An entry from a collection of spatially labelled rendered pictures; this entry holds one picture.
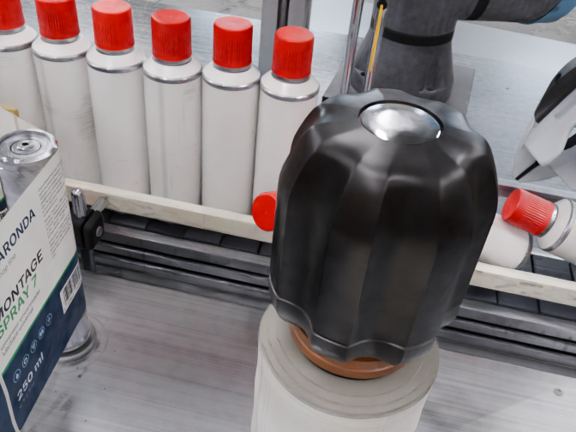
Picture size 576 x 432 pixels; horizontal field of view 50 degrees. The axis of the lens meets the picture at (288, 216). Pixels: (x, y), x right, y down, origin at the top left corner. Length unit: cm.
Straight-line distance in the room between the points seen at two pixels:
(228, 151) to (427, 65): 39
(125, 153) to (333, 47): 63
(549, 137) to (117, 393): 39
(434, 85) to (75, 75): 50
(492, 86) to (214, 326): 73
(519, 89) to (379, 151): 94
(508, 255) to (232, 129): 28
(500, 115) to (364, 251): 84
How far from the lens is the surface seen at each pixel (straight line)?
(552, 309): 63
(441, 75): 89
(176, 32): 53
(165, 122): 56
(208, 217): 59
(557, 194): 63
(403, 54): 86
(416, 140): 21
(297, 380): 27
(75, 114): 61
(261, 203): 51
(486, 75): 116
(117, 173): 61
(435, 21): 85
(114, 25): 55
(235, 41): 52
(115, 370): 51
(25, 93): 62
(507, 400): 54
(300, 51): 51
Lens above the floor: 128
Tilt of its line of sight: 39 degrees down
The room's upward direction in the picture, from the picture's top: 7 degrees clockwise
